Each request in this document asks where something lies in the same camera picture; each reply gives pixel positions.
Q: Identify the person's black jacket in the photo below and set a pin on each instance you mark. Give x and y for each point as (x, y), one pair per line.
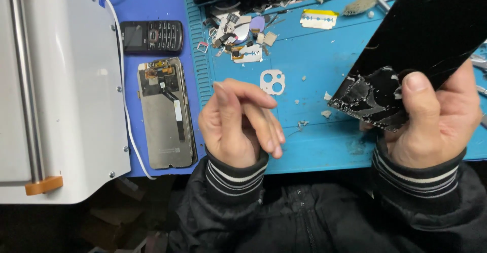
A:
(323, 215)

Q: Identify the blue repair mat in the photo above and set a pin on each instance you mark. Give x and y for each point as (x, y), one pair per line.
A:
(323, 104)

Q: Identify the white camera lens frame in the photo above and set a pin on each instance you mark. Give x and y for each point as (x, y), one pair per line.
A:
(272, 82)

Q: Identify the pink sim tray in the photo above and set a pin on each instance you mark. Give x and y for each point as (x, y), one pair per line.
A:
(202, 46)

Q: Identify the razor blade in wrapper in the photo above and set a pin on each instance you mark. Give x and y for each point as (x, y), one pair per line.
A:
(248, 54)

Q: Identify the phone display panel with flex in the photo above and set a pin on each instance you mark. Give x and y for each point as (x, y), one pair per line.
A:
(166, 116)

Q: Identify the person's right hand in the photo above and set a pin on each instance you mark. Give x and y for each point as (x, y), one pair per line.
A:
(430, 123)

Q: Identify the metal tweezers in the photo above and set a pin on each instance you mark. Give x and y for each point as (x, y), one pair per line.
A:
(480, 74)

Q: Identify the black cracked phone screen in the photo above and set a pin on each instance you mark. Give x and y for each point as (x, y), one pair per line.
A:
(411, 51)

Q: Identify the razor blade with yellow wrapper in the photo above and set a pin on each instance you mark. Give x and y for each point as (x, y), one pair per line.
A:
(319, 19)

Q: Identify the pile of small phone parts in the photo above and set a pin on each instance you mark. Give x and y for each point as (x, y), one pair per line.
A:
(239, 32)

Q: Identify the person's left hand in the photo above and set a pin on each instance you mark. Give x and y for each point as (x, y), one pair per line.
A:
(228, 131)

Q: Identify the bristle cleaning brush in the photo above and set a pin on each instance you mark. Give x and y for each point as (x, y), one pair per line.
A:
(367, 2)

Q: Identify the white laminating machine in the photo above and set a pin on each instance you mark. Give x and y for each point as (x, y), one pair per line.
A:
(57, 89)

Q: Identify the black keypad phone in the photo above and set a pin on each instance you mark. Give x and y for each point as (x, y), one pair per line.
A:
(151, 36)

